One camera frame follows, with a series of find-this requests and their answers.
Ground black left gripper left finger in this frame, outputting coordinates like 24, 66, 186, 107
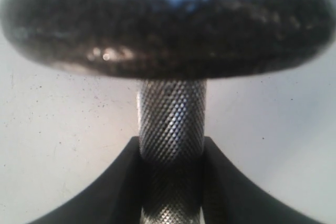
33, 137, 142, 223

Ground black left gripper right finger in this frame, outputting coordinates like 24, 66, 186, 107
202, 137, 314, 224

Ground chrome threaded dumbbell bar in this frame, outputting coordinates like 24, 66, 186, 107
137, 81, 206, 223

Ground black inner weight plate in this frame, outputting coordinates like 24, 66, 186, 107
1, 0, 335, 80

